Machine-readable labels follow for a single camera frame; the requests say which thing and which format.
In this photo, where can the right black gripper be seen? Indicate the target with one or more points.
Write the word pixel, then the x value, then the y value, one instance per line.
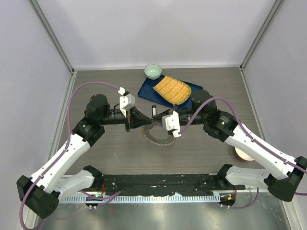
pixel 158 117

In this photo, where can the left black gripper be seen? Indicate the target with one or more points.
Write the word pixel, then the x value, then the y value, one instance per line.
pixel 137 120

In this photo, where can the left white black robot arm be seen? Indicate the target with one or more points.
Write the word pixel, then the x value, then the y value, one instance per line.
pixel 43 190

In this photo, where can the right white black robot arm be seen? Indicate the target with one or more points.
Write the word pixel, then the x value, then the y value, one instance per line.
pixel 281 173

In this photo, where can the dark blue tray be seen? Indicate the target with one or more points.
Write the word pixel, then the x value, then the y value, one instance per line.
pixel 148 93

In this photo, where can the yellow woven bamboo mat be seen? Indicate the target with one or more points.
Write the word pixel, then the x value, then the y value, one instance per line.
pixel 173 90

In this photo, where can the light green ceramic bowl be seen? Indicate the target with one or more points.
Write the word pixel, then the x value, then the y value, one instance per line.
pixel 153 71

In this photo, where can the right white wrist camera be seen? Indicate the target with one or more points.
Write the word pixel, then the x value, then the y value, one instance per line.
pixel 171 124

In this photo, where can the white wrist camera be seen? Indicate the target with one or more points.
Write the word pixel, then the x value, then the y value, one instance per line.
pixel 171 124
pixel 126 101

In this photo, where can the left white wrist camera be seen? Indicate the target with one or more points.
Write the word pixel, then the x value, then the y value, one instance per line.
pixel 126 101

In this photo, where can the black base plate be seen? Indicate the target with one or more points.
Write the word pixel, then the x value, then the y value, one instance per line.
pixel 161 184

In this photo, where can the slotted white cable duct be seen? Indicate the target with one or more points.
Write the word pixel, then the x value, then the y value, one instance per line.
pixel 176 198

